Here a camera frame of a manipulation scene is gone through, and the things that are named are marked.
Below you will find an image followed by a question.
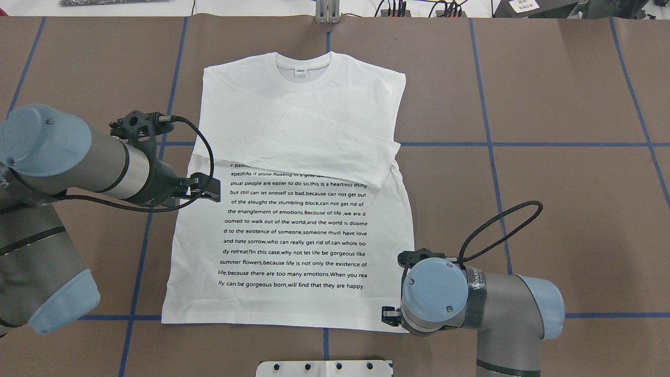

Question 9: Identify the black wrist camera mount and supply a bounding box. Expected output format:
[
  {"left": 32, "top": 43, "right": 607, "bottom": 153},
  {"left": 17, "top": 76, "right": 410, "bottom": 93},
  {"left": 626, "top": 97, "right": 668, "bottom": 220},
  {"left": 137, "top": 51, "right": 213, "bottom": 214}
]
[
  {"left": 108, "top": 110, "right": 174, "bottom": 146},
  {"left": 397, "top": 248, "right": 448, "bottom": 268}
]

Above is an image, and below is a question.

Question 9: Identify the upper orange black connector box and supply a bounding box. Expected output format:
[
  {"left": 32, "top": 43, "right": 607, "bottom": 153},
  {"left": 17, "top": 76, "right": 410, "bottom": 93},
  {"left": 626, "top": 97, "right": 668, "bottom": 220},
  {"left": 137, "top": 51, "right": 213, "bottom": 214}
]
[{"left": 375, "top": 1, "right": 411, "bottom": 18}]

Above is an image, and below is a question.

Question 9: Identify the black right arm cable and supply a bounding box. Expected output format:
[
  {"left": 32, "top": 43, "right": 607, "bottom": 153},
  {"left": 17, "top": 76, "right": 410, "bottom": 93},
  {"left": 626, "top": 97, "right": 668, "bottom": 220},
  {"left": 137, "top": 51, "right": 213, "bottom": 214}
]
[{"left": 458, "top": 201, "right": 544, "bottom": 265}]

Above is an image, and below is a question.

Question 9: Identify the white long sleeve printed shirt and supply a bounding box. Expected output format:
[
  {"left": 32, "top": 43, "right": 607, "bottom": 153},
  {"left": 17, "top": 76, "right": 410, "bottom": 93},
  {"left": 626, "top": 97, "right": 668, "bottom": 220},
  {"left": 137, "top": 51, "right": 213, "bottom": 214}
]
[{"left": 161, "top": 52, "right": 414, "bottom": 332}]

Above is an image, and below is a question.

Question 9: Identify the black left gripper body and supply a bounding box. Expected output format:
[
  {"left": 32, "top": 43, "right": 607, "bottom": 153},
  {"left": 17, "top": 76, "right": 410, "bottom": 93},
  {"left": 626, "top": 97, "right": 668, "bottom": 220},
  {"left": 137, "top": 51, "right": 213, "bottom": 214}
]
[{"left": 141, "top": 160, "right": 221, "bottom": 207}]

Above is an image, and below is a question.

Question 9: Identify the white camera post with base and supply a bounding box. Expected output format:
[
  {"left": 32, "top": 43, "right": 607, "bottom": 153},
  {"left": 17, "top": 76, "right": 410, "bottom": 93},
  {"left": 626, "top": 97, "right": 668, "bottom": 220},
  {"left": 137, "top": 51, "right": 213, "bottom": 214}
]
[{"left": 255, "top": 360, "right": 394, "bottom": 376}]

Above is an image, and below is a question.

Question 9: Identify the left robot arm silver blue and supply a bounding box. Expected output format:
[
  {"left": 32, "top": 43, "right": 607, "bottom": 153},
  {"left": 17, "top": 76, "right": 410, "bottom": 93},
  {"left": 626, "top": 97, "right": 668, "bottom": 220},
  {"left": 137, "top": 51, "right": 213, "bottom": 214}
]
[{"left": 1, "top": 104, "right": 220, "bottom": 336}]

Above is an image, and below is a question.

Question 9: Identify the aluminium frame post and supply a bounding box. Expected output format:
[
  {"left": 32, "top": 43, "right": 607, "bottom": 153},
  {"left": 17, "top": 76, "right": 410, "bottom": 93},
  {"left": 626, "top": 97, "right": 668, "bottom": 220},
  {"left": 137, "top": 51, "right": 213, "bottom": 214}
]
[{"left": 315, "top": 0, "right": 341, "bottom": 25}]

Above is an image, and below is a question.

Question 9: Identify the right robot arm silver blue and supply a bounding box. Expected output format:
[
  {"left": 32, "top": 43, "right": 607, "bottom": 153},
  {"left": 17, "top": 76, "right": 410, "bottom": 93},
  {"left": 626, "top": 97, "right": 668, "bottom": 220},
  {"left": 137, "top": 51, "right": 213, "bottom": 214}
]
[{"left": 381, "top": 250, "right": 565, "bottom": 376}]

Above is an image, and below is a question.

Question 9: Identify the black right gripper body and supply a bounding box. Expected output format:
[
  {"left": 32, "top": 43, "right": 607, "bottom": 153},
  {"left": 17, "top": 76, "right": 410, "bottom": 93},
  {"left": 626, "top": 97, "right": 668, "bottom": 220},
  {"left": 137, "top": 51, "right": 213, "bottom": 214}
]
[{"left": 381, "top": 306, "right": 404, "bottom": 327}]

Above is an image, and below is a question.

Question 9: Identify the lower orange black connector box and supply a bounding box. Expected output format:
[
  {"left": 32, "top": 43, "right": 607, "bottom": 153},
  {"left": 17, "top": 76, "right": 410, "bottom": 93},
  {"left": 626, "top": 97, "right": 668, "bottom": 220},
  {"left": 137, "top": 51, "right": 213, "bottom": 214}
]
[{"left": 428, "top": 1, "right": 467, "bottom": 18}]

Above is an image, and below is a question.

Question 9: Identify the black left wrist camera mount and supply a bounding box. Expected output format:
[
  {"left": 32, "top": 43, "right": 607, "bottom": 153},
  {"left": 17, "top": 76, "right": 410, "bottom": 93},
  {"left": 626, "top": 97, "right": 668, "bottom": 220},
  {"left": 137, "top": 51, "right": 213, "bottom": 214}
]
[{"left": 108, "top": 110, "right": 174, "bottom": 146}]

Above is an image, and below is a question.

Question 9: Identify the silver foil framed sheet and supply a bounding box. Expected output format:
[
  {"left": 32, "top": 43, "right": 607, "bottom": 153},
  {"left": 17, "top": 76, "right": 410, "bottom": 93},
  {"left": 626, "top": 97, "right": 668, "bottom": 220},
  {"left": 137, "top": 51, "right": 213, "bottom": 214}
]
[{"left": 58, "top": 0, "right": 165, "bottom": 7}]

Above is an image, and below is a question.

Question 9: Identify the orange black connector box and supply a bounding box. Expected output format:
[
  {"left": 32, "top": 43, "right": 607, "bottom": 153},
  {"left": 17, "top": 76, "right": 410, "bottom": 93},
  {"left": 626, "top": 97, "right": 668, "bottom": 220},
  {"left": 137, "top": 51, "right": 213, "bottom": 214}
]
[
  {"left": 375, "top": 1, "right": 411, "bottom": 18},
  {"left": 428, "top": 1, "right": 467, "bottom": 18}
]

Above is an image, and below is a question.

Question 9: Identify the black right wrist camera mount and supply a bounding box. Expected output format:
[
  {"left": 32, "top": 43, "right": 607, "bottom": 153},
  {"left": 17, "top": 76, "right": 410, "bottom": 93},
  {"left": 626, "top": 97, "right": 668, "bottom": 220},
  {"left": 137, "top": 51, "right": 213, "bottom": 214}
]
[{"left": 397, "top": 248, "right": 448, "bottom": 268}]

